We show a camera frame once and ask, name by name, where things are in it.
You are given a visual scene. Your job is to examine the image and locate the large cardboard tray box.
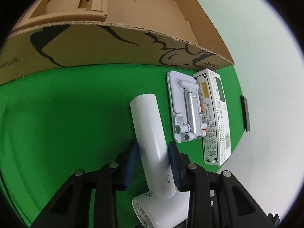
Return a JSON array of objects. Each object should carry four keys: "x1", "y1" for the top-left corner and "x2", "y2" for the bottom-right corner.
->
[{"x1": 1, "y1": 0, "x2": 233, "y2": 84}]

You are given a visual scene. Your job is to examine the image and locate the white hair dryer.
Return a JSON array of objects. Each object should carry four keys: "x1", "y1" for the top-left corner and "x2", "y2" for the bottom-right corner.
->
[{"x1": 130, "y1": 94, "x2": 190, "y2": 227}]

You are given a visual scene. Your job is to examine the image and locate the narrow cardboard box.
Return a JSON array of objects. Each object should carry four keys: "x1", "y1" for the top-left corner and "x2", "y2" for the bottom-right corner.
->
[{"x1": 13, "y1": 0, "x2": 108, "y2": 31}]

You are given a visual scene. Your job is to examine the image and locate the green tablecloth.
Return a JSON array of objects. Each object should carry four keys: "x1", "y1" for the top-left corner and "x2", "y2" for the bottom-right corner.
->
[{"x1": 0, "y1": 63, "x2": 244, "y2": 228}]

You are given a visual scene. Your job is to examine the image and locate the white folding phone stand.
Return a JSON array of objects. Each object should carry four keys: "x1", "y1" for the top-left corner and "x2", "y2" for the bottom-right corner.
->
[{"x1": 166, "y1": 70, "x2": 207, "y2": 143}]

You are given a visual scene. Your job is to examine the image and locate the white medicine box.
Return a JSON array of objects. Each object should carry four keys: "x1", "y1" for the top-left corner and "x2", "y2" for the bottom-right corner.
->
[{"x1": 193, "y1": 69, "x2": 231, "y2": 166}]

